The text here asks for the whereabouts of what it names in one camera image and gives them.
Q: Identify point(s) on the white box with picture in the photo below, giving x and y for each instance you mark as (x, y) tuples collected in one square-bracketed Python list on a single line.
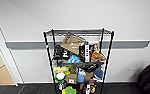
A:
[(94, 47)]

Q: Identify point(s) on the orange plush toy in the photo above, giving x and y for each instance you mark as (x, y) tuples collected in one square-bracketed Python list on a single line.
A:
[(95, 56)]

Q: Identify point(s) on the green yellow toy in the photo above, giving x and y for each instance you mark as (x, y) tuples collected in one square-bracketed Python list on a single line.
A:
[(69, 90)]

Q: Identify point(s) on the brown paper bag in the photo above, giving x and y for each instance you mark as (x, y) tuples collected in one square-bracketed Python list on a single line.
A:
[(73, 68)]

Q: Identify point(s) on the green white bowl toy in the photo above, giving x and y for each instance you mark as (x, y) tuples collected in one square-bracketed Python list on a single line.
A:
[(60, 76)]

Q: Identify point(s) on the blue plush toy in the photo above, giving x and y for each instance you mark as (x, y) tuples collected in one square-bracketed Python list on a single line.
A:
[(74, 59)]

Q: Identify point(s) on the black flat item white print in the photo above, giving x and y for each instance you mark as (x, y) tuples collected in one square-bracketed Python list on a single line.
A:
[(89, 66)]

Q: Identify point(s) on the black bag white print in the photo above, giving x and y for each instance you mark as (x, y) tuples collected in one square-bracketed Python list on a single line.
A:
[(60, 52)]

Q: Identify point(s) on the large brown cardboard box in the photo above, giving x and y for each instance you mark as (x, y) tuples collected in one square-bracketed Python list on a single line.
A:
[(72, 43)]

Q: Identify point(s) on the yellow plush toy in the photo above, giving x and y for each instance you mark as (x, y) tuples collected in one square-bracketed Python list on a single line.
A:
[(61, 69)]

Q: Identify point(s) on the small cardboard box white label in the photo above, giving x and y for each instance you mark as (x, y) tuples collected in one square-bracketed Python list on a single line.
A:
[(71, 79)]

